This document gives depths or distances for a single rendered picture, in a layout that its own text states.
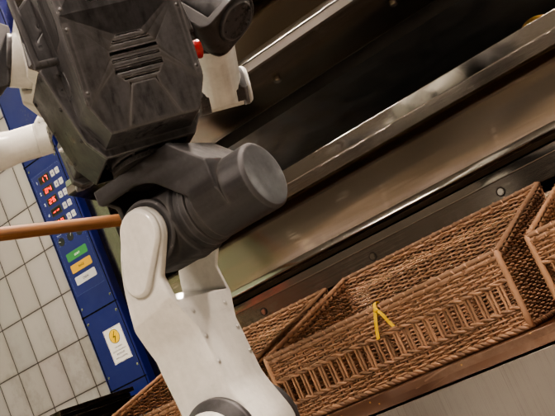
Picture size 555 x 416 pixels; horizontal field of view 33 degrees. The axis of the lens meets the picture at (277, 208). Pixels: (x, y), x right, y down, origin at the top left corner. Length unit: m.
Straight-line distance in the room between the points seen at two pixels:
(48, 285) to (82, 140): 1.54
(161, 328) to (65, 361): 1.53
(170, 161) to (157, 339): 0.29
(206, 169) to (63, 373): 1.69
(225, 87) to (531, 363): 0.77
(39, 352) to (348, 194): 1.21
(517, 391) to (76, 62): 0.91
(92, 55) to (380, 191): 1.05
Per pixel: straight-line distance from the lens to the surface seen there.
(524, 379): 1.69
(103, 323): 2.86
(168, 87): 1.51
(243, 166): 1.43
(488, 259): 1.73
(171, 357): 1.55
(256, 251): 2.54
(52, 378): 3.09
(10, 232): 2.08
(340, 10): 2.25
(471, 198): 2.25
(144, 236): 1.50
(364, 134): 2.36
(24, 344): 3.16
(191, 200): 1.47
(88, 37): 1.49
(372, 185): 2.36
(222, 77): 1.85
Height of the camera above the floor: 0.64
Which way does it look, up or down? 11 degrees up
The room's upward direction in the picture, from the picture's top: 24 degrees counter-clockwise
